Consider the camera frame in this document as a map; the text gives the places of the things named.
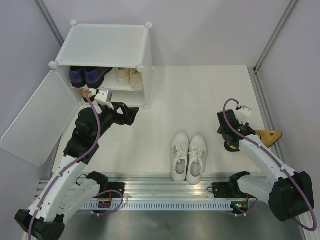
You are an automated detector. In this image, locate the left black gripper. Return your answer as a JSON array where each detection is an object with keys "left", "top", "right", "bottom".
[{"left": 92, "top": 101, "right": 139, "bottom": 141}]

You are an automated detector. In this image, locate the gold pointed shoe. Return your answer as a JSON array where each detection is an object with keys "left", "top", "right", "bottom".
[
  {"left": 224, "top": 130, "right": 283, "bottom": 153},
  {"left": 82, "top": 88, "right": 97, "bottom": 103}
]

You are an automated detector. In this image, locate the beige sneaker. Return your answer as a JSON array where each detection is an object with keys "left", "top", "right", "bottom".
[
  {"left": 129, "top": 68, "right": 144, "bottom": 91},
  {"left": 115, "top": 67, "right": 131, "bottom": 86}
]

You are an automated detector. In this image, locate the purple loafer shoe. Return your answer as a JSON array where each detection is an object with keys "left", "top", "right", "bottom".
[
  {"left": 84, "top": 66, "right": 113, "bottom": 89},
  {"left": 69, "top": 66, "right": 86, "bottom": 88}
]

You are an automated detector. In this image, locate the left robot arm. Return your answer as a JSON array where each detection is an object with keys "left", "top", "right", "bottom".
[{"left": 14, "top": 102, "right": 140, "bottom": 240}]

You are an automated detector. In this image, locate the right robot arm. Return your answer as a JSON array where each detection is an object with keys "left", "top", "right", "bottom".
[{"left": 217, "top": 109, "right": 315, "bottom": 222}]

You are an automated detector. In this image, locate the white plastic shoe cabinet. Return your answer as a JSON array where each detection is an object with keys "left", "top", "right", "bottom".
[{"left": 49, "top": 20, "right": 154, "bottom": 110}]

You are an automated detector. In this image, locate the white cabinet door panel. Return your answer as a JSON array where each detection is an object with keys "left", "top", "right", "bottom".
[{"left": 0, "top": 71, "right": 78, "bottom": 167}]

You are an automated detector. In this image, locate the right white sneaker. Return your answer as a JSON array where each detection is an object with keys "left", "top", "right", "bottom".
[{"left": 186, "top": 135, "right": 208, "bottom": 185}]

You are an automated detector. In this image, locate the white sneaker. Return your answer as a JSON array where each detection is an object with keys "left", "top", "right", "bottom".
[
  {"left": 186, "top": 135, "right": 208, "bottom": 185},
  {"left": 170, "top": 133, "right": 189, "bottom": 182}
]

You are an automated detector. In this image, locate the left white sneaker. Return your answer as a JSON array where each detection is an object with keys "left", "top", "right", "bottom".
[{"left": 170, "top": 133, "right": 189, "bottom": 182}]

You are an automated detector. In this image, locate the right aluminium frame post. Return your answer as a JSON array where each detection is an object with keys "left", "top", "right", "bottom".
[{"left": 252, "top": 0, "right": 300, "bottom": 73}]

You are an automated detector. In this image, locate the aluminium frame post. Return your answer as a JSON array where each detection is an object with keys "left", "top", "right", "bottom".
[
  {"left": 33, "top": 0, "right": 65, "bottom": 50},
  {"left": 252, "top": 0, "right": 300, "bottom": 73}
]

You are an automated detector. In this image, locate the aluminium rail base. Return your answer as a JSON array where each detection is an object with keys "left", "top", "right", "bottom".
[{"left": 34, "top": 162, "right": 308, "bottom": 201}]

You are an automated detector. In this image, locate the white slotted cable duct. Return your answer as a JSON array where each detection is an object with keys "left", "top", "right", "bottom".
[{"left": 80, "top": 200, "right": 233, "bottom": 212}]

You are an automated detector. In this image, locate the left aluminium frame post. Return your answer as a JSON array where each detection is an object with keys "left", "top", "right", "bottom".
[{"left": 33, "top": 0, "right": 65, "bottom": 50}]

